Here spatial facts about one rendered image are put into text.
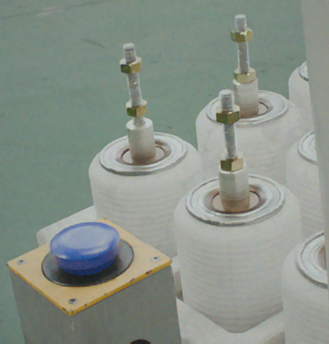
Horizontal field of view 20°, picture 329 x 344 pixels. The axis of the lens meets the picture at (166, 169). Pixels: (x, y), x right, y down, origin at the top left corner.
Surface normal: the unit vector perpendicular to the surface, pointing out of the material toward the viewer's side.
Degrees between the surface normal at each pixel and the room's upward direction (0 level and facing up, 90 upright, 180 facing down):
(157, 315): 90
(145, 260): 0
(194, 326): 0
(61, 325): 90
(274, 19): 0
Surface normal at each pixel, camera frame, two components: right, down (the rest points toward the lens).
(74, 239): -0.11, -0.88
